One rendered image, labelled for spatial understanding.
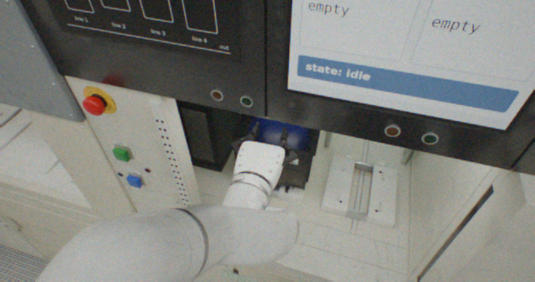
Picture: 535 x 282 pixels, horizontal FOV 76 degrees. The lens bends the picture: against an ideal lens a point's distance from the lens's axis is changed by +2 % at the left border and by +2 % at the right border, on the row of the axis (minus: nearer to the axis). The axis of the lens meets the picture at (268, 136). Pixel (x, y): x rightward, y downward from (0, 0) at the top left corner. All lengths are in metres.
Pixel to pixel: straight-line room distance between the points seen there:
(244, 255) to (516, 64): 0.41
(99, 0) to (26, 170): 0.96
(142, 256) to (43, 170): 1.10
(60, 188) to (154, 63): 0.82
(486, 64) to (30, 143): 1.42
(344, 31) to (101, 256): 0.34
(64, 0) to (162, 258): 0.42
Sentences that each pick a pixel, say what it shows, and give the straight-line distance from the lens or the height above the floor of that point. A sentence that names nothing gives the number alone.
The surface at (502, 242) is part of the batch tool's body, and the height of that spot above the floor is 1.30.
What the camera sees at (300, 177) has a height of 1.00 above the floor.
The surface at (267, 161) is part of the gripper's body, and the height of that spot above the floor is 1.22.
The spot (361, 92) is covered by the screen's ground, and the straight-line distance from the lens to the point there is 0.47.
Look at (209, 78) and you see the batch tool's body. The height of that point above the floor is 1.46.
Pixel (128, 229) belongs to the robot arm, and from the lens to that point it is 0.32.
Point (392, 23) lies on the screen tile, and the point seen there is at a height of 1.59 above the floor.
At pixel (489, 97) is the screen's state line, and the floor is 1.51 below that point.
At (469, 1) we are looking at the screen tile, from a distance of 0.42.
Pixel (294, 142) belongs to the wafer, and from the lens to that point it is 1.01.
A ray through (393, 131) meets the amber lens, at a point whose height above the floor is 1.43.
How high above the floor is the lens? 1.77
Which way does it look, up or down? 46 degrees down
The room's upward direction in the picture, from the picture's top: straight up
